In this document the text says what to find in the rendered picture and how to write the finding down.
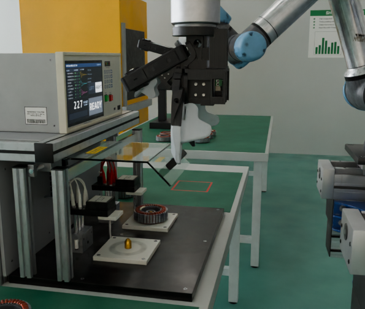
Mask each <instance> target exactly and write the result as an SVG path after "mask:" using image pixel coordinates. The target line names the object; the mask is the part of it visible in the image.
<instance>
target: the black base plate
mask: <svg viewBox="0 0 365 309"><path fill-rule="evenodd" d="M159 205H162V206H165V207H167V209H168V213H178V217H177V219H176V220H175V222H174V223H173V225H172V226H171V228H170V229H169V231H168V232H157V231H142V230H133V229H122V225H123V224H124V223H125V222H126V221H127V220H128V219H129V218H130V216H131V215H132V214H133V213H134V207H133V202H120V210H123V214H122V215H121V216H120V217H119V219H117V220H116V221H115V222H114V223H113V224H111V229H112V236H116V237H131V238H146V239H154V240H161V243H160V245H159V247H158V248H157V250H156V251H155V253H154V254H153V256H152V258H151V259H150V260H149V262H148V264H147V265H139V264H126V263H119V262H106V261H94V260H93V256H94V255H95V254H96V253H97V252H98V251H99V250H100V249H101V247H102V246H103V245H104V244H105V243H106V242H107V241H108V239H109V224H108V223H99V220H98V217H97V216H83V219H84V226H92V227H93V244H92V245H91V246H90V247H89V248H88V249H87V250H86V251H85V252H84V253H72V258H73V271H74V277H73V278H72V279H71V280H70V282H64V280H63V281H58V278H57V267H56V246H55V238H54V239H53V240H52V241H51V242H50V243H48V244H47V245H45V246H44V247H43V248H42V249H41V250H40V251H38V252H37V253H36V269H37V273H36V274H35V275H33V277H32V278H27V277H24V278H22V277H20V267H19V268H17V269H16V270H14V271H13V272H12V273H11V274H10V275H9V283H15V284H27V285H33V286H44V287H51V288H62V289H73V290H79V291H91V292H102V293H109V294H120V295H126V296H138V297H149V298H155V299H166V300H178V301H184V302H192V301H193V298H194V295H195V293H196V290H197V287H198V284H199V281H200V279H201V276H202V273H203V271H204V267H205V266H206V262H207V259H208V257H209V254H210V251H211V249H212V245H213V243H214V240H215V237H216V235H217V232H218V229H219V227H220V223H221V221H222V218H223V215H224V209H223V208H212V207H192V206H182V205H164V204H159Z"/></svg>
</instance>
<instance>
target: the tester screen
mask: <svg viewBox="0 0 365 309"><path fill-rule="evenodd" d="M101 81H102V72H101V63H80V64H66V86H67V110H68V123H69V124H72V123H75V122H78V121H81V120H85V119H87V118H91V117H93V116H97V115H100V114H103V108H102V112H101V113H97V114H94V115H91V116H89V101H88V98H92V97H97V96H102V91H101V92H98V93H91V94H88V84H89V83H94V82H101ZM81 99H83V108H82V109H77V110H74V101H77V100H81ZM87 109H88V115H86V116H83V117H80V118H76V119H73V120H69V114H72V113H76V112H80V111H83V110H87Z"/></svg>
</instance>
